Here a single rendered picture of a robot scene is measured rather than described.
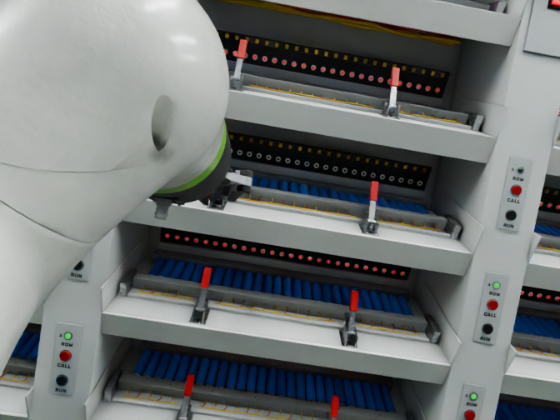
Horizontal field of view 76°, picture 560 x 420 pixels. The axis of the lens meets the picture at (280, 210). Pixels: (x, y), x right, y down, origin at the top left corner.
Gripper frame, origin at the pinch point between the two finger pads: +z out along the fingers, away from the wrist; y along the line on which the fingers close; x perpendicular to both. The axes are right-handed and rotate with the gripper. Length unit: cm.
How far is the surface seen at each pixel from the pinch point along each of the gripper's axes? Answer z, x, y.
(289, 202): 12.7, 2.7, 12.5
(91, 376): 12.8, -32.3, -16.0
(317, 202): 12.5, 3.4, 17.5
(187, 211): 7.3, -2.5, -4.3
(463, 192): 12.0, 10.0, 44.6
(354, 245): 7.9, -3.6, 24.3
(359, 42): 19, 41, 22
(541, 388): 12, -23, 62
